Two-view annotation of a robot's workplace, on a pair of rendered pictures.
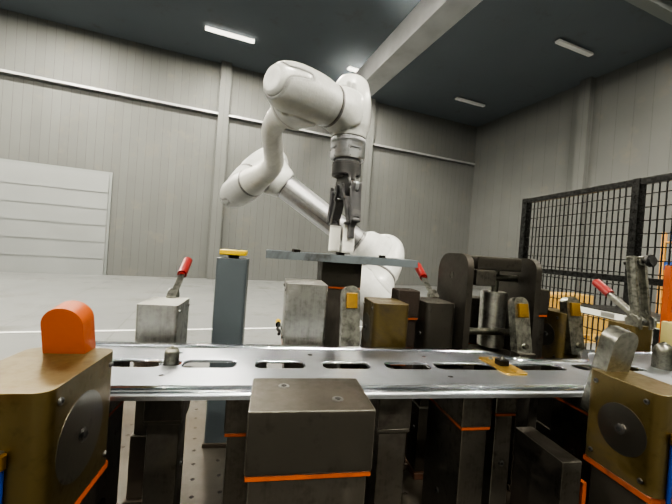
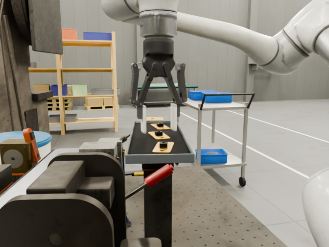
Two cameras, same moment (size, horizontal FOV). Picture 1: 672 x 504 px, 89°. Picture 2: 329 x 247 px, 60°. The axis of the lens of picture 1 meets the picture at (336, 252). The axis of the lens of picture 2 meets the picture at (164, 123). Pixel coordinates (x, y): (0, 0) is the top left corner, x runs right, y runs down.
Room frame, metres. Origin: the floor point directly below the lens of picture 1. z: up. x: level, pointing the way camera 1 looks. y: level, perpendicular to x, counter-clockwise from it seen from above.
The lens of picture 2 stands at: (0.98, -0.72, 1.33)
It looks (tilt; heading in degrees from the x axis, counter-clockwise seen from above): 11 degrees down; 97
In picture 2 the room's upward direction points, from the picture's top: straight up
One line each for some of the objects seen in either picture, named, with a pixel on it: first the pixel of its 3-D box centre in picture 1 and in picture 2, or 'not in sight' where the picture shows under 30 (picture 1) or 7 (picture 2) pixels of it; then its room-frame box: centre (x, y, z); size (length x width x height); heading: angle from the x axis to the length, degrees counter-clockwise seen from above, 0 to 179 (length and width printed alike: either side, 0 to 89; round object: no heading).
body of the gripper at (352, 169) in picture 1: (345, 180); (158, 58); (0.88, -0.01, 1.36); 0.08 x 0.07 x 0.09; 25
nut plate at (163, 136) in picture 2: not in sight; (158, 133); (0.88, -0.01, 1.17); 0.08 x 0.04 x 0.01; 115
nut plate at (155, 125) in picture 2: not in sight; (160, 125); (0.86, 0.10, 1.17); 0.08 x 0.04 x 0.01; 116
